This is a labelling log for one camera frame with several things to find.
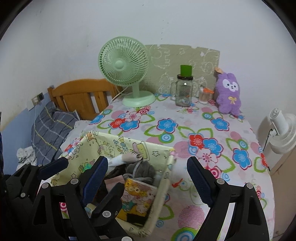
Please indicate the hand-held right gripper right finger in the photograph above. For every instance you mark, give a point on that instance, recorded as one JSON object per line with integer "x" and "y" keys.
{"x": 198, "y": 183}

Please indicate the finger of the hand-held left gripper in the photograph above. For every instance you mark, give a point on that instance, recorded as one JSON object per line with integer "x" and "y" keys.
{"x": 54, "y": 166}
{"x": 111, "y": 197}

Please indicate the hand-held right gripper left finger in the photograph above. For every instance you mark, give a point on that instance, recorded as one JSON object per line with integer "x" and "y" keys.
{"x": 96, "y": 183}

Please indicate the pink cloth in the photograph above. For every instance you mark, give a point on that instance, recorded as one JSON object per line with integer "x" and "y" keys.
{"x": 115, "y": 180}

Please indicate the dark cloth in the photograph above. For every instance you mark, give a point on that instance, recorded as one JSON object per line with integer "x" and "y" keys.
{"x": 116, "y": 171}

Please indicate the yellow cartoon printed packet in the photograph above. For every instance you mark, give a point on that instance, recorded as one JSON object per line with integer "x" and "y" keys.
{"x": 136, "y": 192}

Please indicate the white beige cloth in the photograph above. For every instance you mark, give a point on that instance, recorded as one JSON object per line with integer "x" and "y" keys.
{"x": 129, "y": 157}

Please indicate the yellow cartoon fabric box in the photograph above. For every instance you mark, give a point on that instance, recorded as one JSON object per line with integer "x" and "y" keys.
{"x": 111, "y": 143}

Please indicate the grey knit sock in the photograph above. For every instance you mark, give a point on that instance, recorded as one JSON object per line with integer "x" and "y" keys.
{"x": 145, "y": 170}

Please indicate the crumpled white cloth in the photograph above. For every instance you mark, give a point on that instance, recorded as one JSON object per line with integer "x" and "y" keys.
{"x": 26, "y": 154}

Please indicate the grey plaid pillow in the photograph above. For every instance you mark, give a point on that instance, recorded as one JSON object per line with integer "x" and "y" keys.
{"x": 50, "y": 129}

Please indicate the white bedding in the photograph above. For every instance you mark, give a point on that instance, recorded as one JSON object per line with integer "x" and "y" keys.
{"x": 81, "y": 125}

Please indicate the floral tablecloth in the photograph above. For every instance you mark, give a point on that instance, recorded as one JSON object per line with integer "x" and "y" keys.
{"x": 185, "y": 125}

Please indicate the wooden headboard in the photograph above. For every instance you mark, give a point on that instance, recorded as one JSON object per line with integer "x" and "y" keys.
{"x": 78, "y": 92}

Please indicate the purple plush bunny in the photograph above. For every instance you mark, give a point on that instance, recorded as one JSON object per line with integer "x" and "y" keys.
{"x": 227, "y": 99}

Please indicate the glass jar mug green lid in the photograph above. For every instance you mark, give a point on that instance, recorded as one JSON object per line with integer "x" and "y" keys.
{"x": 183, "y": 95}

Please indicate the white floor fan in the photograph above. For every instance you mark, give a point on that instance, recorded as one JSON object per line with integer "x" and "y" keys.
{"x": 282, "y": 125}

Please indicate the green desk fan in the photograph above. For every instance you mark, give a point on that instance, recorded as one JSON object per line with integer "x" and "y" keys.
{"x": 120, "y": 64}

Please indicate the green patterned board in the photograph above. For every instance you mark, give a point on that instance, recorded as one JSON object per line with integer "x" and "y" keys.
{"x": 161, "y": 58}

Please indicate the white wall socket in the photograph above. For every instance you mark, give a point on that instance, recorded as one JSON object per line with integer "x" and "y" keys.
{"x": 34, "y": 100}

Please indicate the dark wall switch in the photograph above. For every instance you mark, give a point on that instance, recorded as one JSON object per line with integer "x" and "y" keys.
{"x": 41, "y": 96}

